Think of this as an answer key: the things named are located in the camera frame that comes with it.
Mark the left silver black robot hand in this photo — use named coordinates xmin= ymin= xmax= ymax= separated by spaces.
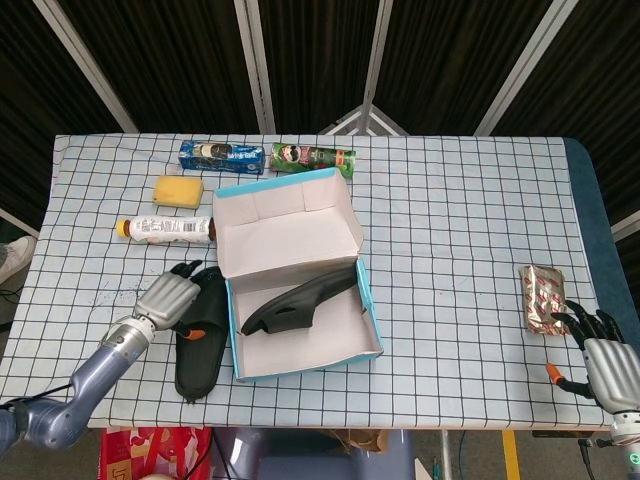
xmin=133 ymin=259 xmax=206 ymax=341

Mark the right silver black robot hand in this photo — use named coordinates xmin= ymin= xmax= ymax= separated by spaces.
xmin=544 ymin=298 xmax=640 ymax=414

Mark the black slipper with frayed toe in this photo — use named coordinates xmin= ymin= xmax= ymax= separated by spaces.
xmin=174 ymin=266 xmax=230 ymax=401

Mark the light blue shoe box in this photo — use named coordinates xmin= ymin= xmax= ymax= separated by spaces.
xmin=212 ymin=167 xmax=385 ymax=382

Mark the red patterned bag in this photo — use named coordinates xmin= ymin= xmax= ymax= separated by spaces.
xmin=99 ymin=425 xmax=214 ymax=480

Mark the blue snack package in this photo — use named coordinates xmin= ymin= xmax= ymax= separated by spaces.
xmin=178 ymin=140 xmax=266 ymax=176

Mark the white shoe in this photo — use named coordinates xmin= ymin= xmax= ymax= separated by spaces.
xmin=0 ymin=235 xmax=38 ymax=284

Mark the white drink bottle yellow cap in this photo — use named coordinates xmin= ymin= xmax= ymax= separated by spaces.
xmin=115 ymin=215 xmax=217 ymax=247

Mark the silver red snack packet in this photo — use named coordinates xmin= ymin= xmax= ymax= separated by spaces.
xmin=518 ymin=264 xmax=572 ymax=335

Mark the yellow sponge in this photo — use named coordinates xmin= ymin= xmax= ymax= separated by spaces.
xmin=152 ymin=175 xmax=205 ymax=208

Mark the blue padded table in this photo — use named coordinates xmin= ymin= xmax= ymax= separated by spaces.
xmin=564 ymin=137 xmax=640 ymax=351

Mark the metal table leg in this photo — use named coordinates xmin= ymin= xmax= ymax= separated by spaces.
xmin=438 ymin=429 xmax=454 ymax=480

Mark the green chips can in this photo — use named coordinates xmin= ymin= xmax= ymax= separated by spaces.
xmin=270 ymin=142 xmax=357 ymax=180

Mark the checked light blue tablecloth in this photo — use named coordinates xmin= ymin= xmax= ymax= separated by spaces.
xmin=0 ymin=133 xmax=616 ymax=431

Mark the blue chair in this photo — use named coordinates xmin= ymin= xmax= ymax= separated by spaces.
xmin=209 ymin=427 xmax=416 ymax=480

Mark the brown paper bag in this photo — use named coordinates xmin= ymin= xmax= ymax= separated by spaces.
xmin=324 ymin=428 xmax=391 ymax=454

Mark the dark folding partition screen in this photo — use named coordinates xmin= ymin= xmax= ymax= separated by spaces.
xmin=0 ymin=0 xmax=640 ymax=236

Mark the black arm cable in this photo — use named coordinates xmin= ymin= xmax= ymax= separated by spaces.
xmin=0 ymin=380 xmax=72 ymax=407

